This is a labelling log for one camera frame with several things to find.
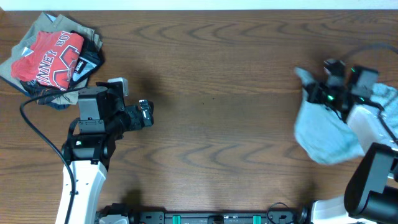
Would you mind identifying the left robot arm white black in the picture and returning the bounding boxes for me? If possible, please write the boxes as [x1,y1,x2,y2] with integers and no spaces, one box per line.
[56,83,154,223]

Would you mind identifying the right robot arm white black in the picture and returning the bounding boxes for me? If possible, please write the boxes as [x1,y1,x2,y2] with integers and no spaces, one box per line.
[305,59,397,223]

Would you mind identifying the small black cable loop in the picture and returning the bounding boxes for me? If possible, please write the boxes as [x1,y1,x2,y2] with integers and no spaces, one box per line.
[266,202,292,224]

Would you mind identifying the light blue t-shirt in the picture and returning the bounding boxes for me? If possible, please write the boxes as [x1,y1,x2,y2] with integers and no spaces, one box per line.
[294,67,397,165]

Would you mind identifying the khaki folded garment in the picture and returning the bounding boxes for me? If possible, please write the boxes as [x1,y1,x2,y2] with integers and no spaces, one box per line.
[1,12,103,96]

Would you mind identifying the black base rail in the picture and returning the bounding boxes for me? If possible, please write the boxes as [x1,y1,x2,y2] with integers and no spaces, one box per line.
[95,203,301,224]

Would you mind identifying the red printed t-shirt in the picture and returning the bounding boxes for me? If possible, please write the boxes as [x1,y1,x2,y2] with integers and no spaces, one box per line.
[11,31,84,91]

